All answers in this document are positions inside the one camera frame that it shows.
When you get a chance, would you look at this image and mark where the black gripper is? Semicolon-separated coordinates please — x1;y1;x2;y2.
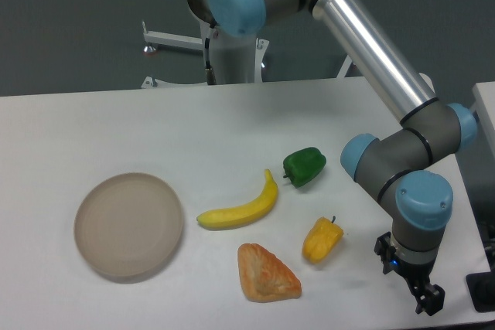
374;232;446;316

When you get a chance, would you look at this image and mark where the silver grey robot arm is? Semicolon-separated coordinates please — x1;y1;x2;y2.
188;0;477;315

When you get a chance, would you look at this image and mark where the yellow bell pepper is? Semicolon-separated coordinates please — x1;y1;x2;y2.
302;216;344;264

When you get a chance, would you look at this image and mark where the green bell pepper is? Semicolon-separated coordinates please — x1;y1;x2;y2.
282;147;326;188

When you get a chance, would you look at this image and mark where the black device at right edge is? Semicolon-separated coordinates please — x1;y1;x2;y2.
466;271;494;313

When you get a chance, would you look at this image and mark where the triangular puff pastry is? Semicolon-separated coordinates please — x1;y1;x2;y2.
237;243;302;303

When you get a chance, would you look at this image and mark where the yellow banana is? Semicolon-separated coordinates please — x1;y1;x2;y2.
196;169;278;230

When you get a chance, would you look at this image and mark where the beige round plate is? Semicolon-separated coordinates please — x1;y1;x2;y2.
73;172;183;282

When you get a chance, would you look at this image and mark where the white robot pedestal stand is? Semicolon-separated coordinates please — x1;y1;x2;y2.
142;21;270;85

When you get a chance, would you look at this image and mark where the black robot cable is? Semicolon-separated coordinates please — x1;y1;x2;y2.
203;22;218;86

